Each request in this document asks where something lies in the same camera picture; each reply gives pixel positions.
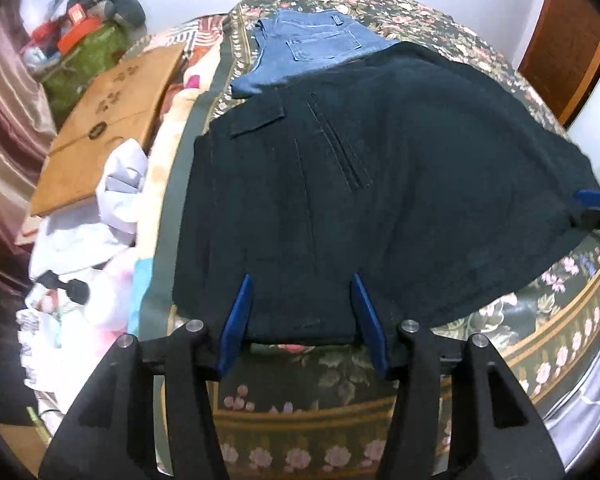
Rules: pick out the dark navy pants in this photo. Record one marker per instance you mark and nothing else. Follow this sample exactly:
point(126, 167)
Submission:
point(375, 190)

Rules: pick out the black dumbbell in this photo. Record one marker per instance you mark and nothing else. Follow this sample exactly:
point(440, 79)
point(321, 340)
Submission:
point(62, 284)

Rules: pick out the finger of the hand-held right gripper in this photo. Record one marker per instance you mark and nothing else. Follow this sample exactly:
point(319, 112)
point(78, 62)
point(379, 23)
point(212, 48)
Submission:
point(596, 206)

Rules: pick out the green fabric bag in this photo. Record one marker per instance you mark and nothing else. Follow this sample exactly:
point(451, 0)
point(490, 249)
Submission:
point(82, 67)

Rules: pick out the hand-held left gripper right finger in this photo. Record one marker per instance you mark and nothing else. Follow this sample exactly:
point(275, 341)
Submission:
point(366, 316)

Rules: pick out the brown cardboard box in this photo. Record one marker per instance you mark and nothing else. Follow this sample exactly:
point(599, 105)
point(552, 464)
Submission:
point(112, 125)

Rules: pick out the pink curtain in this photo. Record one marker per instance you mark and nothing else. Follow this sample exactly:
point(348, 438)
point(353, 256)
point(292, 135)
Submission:
point(5, 125)

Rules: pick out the grey plush pillow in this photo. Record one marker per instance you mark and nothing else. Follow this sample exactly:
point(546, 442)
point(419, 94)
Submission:
point(115, 2)

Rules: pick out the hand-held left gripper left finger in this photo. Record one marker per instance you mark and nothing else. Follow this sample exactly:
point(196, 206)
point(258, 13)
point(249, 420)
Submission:
point(236, 316)

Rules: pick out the red box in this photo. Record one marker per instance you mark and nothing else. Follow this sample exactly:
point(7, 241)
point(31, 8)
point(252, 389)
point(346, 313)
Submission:
point(77, 30)

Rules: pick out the floral bed blanket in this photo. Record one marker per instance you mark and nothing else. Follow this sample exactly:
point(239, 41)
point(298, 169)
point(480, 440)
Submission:
point(480, 340)

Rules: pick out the white crumpled cloth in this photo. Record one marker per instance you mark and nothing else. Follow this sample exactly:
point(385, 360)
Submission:
point(105, 200)

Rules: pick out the brown wooden door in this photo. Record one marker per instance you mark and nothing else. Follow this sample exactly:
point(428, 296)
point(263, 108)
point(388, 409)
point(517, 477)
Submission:
point(565, 45)

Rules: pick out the blue denim jeans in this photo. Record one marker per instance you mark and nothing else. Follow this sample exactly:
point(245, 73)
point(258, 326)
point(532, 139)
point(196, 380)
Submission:
point(305, 50)

